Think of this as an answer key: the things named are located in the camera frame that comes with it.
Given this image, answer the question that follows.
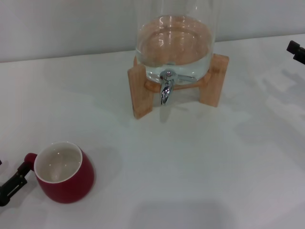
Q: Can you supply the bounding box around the red ceramic cup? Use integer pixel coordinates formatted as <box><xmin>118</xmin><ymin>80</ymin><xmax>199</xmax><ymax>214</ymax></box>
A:
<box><xmin>24</xmin><ymin>141</ymin><xmax>95</xmax><ymax>204</ymax></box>

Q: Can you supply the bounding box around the chrome faucet with lever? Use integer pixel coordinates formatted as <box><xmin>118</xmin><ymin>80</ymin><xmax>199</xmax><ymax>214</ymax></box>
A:
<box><xmin>159</xmin><ymin>69</ymin><xmax>196</xmax><ymax>105</ymax></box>

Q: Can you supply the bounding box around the glass water dispenser jar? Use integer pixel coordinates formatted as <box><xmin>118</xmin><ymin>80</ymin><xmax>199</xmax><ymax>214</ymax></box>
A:
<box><xmin>134</xmin><ymin>0</ymin><xmax>219</xmax><ymax>84</ymax></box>

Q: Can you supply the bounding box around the wooden dispenser stand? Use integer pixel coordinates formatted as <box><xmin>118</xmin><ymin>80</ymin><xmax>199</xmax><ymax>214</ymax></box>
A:
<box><xmin>127</xmin><ymin>53</ymin><xmax>230</xmax><ymax>119</ymax></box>

